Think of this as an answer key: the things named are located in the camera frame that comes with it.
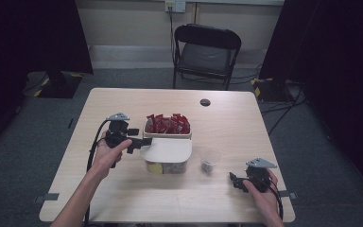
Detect bunch of red packets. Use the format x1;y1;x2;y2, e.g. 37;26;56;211
145;113;191;135

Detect black curtain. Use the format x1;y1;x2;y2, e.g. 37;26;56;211
258;0;363;201
0;0;95;157

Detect black folding chair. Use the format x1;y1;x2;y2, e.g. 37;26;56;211
172;23;243;91

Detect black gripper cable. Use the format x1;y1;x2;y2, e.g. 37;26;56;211
83;119;112;227
268;184;285;221

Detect white compartment storage box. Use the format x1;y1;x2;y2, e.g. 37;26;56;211
140;119;194;175

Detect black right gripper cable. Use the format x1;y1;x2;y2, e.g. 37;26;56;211
268;184;285;221

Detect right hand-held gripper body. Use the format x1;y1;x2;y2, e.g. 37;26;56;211
245;157;279;194

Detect black floor cables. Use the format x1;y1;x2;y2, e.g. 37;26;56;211
259;84;308;137

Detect yellow packet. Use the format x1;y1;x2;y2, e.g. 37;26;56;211
147;163;164;175

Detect person's right hand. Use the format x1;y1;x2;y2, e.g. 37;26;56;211
242;169;281;215

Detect person's left hand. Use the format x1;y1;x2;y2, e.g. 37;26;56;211
91;131;133;180

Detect dark small tea lump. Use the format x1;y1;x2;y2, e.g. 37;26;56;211
201;160;215;173

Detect black wall socket cable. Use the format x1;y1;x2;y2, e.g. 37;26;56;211
168;6;178;65

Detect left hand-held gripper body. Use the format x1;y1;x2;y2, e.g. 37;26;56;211
103;112;130;149

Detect grey tape strip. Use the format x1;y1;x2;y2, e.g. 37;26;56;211
34;192;61;203
278;189;298;200

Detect black stand base striped tape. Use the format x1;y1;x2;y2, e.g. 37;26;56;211
32;70;85;99
251;77;295;103

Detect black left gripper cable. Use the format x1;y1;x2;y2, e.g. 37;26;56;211
83;119;112;227

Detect white box lid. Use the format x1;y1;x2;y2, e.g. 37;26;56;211
140;137;193;166

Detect white wall socket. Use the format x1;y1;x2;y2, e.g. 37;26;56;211
164;0;187;14

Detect clear plastic cup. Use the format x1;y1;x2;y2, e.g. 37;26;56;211
199;147;222;175

